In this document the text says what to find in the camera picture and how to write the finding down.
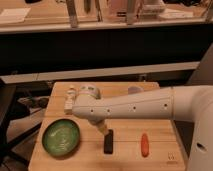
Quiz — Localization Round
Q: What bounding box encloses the green ceramic bowl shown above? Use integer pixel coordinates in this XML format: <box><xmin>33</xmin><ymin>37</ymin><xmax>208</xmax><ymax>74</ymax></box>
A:
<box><xmin>42</xmin><ymin>119</ymin><xmax>80</xmax><ymax>157</ymax></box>

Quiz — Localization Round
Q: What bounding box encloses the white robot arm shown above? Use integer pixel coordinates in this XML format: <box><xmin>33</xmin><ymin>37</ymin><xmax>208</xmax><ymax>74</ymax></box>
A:
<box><xmin>72</xmin><ymin>85</ymin><xmax>213</xmax><ymax>171</ymax></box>

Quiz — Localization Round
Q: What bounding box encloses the black rectangular bar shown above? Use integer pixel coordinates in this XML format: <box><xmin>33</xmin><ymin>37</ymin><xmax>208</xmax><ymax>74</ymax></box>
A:
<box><xmin>104</xmin><ymin>129</ymin><xmax>113</xmax><ymax>154</ymax></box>

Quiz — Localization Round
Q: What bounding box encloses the small clear plastic bottle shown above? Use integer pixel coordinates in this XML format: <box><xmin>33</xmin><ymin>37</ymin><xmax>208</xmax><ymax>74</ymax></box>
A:
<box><xmin>64</xmin><ymin>86</ymin><xmax>77</xmax><ymax>114</ymax></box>

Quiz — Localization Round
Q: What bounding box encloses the orange carrot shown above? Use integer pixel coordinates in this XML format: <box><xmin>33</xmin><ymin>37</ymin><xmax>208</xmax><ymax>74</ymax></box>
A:
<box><xmin>141</xmin><ymin>133</ymin><xmax>149</xmax><ymax>157</ymax></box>

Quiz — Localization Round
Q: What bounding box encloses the white paper cup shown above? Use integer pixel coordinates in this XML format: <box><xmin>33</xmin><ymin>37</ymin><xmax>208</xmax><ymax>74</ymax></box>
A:
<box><xmin>128</xmin><ymin>86</ymin><xmax>143</xmax><ymax>94</ymax></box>

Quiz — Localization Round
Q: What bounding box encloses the white paper sheet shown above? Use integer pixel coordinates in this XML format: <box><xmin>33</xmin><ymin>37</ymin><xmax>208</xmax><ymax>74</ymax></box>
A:
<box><xmin>0</xmin><ymin>8</ymin><xmax>30</xmax><ymax>24</ymax></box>

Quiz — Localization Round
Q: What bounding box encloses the metal frame post right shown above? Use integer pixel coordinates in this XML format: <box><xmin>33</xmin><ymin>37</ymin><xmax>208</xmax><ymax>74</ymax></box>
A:
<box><xmin>126</xmin><ymin>0</ymin><xmax>136</xmax><ymax>25</ymax></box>

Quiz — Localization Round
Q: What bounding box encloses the metal frame post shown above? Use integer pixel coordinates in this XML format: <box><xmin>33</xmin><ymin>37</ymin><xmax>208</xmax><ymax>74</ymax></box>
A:
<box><xmin>126</xmin><ymin>0</ymin><xmax>136</xmax><ymax>25</ymax></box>
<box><xmin>66</xmin><ymin>0</ymin><xmax>78</xmax><ymax>28</ymax></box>

